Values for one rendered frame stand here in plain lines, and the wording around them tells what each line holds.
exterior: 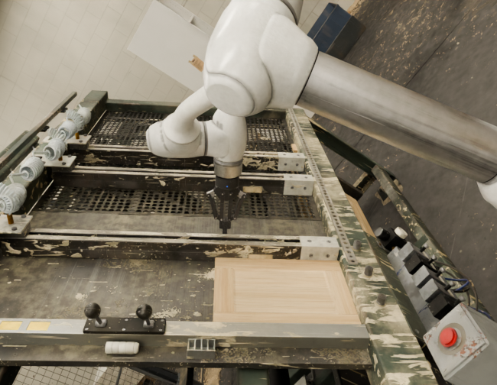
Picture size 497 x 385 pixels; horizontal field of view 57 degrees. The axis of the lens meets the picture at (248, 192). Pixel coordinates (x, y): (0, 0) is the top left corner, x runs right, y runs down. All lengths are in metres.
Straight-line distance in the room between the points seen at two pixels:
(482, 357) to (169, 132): 0.90
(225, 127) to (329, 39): 4.17
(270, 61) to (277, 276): 0.85
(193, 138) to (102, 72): 5.47
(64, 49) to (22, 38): 0.53
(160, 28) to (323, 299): 3.98
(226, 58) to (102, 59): 5.94
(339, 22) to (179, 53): 1.78
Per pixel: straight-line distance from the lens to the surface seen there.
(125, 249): 1.52
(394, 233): 1.66
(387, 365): 1.22
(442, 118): 0.84
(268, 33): 0.78
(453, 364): 1.04
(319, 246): 1.52
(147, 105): 2.89
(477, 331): 1.03
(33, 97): 7.13
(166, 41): 5.00
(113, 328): 1.24
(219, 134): 1.32
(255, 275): 1.45
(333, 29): 5.42
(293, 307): 1.35
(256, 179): 1.91
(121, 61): 6.61
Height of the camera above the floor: 1.69
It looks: 17 degrees down
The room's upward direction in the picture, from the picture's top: 60 degrees counter-clockwise
